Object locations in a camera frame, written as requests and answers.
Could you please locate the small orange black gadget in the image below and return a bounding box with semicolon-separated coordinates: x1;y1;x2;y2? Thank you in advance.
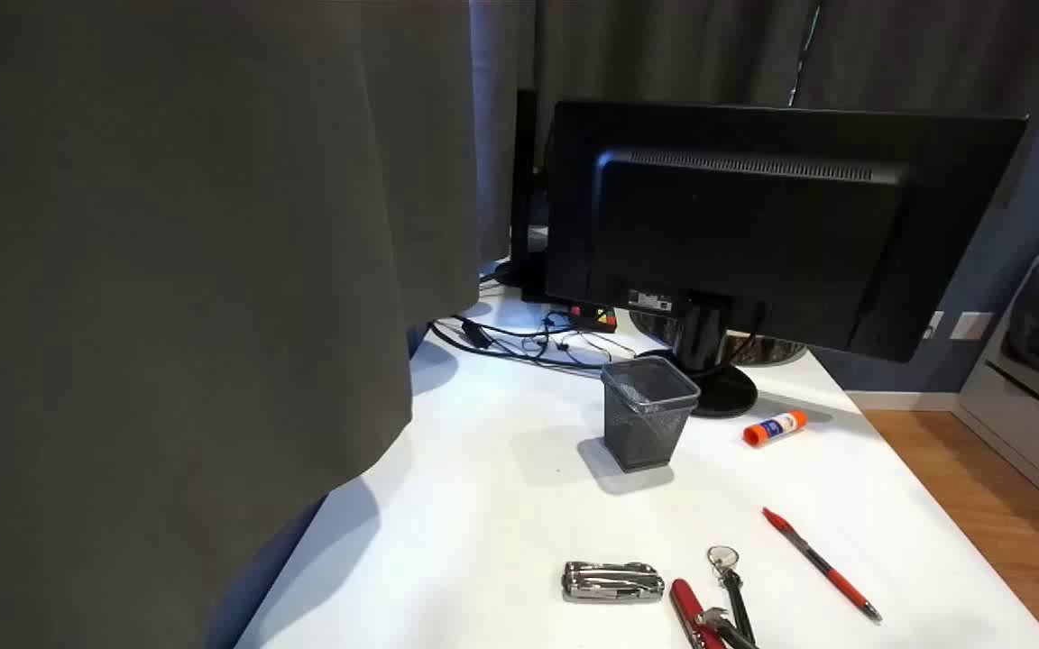
571;301;620;336

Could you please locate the black tower speaker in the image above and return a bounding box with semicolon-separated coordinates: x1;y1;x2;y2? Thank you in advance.
504;88;558;305

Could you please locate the black computer monitor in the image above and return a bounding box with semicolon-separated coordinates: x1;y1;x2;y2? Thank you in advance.
543;97;1031;365

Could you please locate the orange capped glue stick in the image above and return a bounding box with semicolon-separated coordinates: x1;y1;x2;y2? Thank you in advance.
739;408;811;452

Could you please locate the grey curtain panel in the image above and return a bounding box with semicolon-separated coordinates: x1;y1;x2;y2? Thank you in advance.
0;0;484;649

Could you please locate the red pen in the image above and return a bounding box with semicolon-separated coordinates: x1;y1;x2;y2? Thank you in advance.
760;503;884;628

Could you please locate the grey sofa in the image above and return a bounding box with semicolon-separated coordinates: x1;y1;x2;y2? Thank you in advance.
953;225;1039;538

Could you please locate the black desk cable bundle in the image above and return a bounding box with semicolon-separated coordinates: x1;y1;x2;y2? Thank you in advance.
427;255;658;372

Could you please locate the black tool with metal ring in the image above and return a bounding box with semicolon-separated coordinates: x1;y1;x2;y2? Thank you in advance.
703;539;764;649

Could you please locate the white wall socket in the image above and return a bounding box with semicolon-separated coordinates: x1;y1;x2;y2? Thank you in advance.
948;305;995;346

